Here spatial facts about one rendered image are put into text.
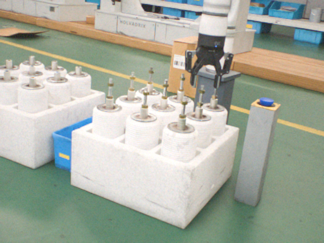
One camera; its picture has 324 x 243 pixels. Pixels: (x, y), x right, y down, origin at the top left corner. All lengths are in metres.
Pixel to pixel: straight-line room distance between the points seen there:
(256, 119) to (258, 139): 0.06
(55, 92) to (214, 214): 0.68
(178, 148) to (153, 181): 0.11
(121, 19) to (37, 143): 2.61
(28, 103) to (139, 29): 2.44
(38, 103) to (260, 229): 0.78
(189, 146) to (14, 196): 0.53
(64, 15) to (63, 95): 3.10
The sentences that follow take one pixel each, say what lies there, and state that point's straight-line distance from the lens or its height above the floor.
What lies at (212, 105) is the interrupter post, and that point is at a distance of 1.27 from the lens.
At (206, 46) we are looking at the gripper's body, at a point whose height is 0.47.
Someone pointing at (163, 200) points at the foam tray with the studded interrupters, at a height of 0.07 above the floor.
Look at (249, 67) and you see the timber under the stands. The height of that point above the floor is 0.06.
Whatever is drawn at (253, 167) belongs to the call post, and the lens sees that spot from 1.21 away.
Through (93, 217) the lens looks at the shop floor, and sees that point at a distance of 1.12.
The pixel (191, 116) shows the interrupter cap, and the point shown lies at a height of 0.25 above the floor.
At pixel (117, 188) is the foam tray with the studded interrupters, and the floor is 0.05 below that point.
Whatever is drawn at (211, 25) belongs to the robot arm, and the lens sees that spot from 1.08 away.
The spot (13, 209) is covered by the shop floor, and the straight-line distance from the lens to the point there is 1.17.
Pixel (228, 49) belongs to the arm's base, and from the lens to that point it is 1.54.
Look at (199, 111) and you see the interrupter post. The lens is 1.16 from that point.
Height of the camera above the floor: 0.63
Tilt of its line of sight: 20 degrees down
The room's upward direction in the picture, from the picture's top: 6 degrees clockwise
